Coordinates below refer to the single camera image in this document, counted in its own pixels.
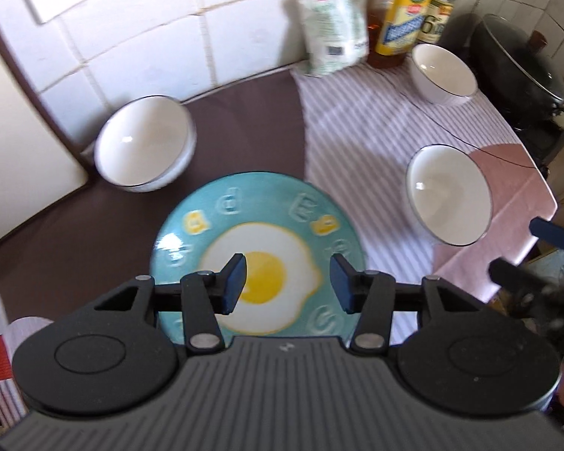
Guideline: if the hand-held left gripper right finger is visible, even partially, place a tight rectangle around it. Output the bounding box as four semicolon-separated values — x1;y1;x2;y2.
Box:
330;254;485;354

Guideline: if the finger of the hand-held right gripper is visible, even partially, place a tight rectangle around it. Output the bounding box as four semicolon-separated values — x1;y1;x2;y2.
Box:
489;258;553;301
529;217;564;254

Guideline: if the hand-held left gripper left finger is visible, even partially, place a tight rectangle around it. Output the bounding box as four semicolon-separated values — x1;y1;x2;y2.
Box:
91;254;248;354

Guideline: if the teal fried egg plate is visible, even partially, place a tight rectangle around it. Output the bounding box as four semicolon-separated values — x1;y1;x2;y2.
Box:
151;171;367;341

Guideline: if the white ribbed bowl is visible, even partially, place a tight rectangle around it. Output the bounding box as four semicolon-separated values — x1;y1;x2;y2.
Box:
94;95;198;193
405;145;493;247
408;43;479;106

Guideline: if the black wok with lid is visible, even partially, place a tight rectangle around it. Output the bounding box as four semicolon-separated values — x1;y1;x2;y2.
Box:
470;14;564;104

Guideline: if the amber oil bottle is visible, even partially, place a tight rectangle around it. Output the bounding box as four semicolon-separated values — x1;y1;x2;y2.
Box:
367;0;407;70

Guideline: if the vinegar bottle with yellow cap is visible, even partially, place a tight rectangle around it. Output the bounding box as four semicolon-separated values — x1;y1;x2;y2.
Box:
417;0;456;45

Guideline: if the red striped cloth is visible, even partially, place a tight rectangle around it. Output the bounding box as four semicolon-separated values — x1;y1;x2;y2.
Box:
0;319;33;433

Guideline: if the white cutting board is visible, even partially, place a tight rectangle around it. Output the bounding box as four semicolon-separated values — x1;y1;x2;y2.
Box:
0;0;92;247

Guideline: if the white salt bag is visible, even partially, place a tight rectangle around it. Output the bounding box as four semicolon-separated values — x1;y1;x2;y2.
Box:
296;0;370;77

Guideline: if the yellow label sauce bottle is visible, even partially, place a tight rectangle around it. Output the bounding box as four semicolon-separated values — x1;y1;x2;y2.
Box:
375;0;456;57

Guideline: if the thin black wire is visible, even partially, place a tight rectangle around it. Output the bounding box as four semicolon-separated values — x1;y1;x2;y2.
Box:
381;71;539;168

